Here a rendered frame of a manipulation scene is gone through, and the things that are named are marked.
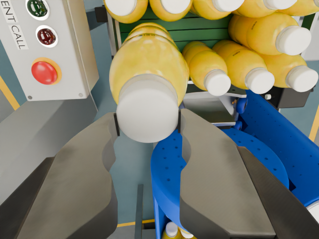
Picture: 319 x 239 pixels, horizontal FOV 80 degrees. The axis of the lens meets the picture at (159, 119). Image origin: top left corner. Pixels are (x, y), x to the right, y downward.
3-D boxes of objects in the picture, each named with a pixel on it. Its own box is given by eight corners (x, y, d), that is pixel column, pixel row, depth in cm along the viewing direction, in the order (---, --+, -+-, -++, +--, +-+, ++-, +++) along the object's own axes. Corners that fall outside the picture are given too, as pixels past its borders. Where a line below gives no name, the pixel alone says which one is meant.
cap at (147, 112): (175, 126, 14) (178, 141, 13) (123, 128, 14) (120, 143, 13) (176, 75, 12) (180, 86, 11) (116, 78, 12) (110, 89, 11)
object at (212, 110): (182, 106, 54) (190, 133, 43) (182, 98, 52) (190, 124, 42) (217, 105, 54) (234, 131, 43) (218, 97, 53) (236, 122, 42)
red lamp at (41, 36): (42, 44, 28) (38, 46, 27) (36, 28, 27) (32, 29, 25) (58, 44, 28) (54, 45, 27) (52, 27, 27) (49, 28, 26)
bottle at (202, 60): (175, 54, 49) (187, 81, 33) (197, 33, 46) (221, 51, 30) (192, 74, 51) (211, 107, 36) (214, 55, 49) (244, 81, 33)
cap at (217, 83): (200, 81, 33) (202, 85, 32) (218, 65, 32) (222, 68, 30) (213, 96, 35) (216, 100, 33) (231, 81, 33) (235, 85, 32)
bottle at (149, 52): (173, 70, 31) (195, 143, 15) (128, 71, 31) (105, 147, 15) (173, 21, 27) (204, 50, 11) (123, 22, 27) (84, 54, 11)
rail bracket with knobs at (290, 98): (250, 92, 55) (268, 109, 47) (256, 67, 52) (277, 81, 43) (284, 90, 56) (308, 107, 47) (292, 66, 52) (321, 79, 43)
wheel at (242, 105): (234, 114, 50) (242, 117, 49) (237, 99, 48) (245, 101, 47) (239, 107, 53) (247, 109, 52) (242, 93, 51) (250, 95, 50)
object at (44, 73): (39, 83, 31) (35, 86, 30) (30, 60, 29) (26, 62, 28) (61, 82, 31) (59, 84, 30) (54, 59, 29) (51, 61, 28)
